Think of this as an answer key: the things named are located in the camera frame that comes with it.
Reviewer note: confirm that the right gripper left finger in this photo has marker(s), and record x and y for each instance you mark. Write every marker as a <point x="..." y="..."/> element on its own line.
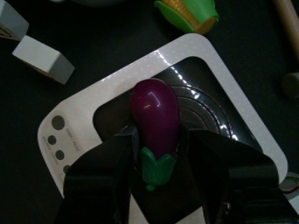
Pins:
<point x="97" y="186"/>

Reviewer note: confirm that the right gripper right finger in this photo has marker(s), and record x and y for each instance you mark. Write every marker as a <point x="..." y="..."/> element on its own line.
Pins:
<point x="233" y="180"/>

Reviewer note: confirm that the purple toy eggplant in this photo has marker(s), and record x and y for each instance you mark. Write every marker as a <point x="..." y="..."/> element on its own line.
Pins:
<point x="154" y="116"/>

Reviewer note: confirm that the white toy induction stove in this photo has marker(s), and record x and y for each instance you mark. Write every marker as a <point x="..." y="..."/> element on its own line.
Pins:
<point x="116" y="84"/>

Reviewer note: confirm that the white picture block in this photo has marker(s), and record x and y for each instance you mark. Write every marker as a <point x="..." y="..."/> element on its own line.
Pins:
<point x="10" y="20"/>
<point x="38" y="55"/>

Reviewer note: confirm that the wooden stick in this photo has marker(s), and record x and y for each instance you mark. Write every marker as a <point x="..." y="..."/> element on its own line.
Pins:
<point x="289" y="20"/>

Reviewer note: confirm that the yellow toy corn cob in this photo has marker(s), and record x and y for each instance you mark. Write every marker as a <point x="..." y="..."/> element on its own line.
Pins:
<point x="183" y="11"/>

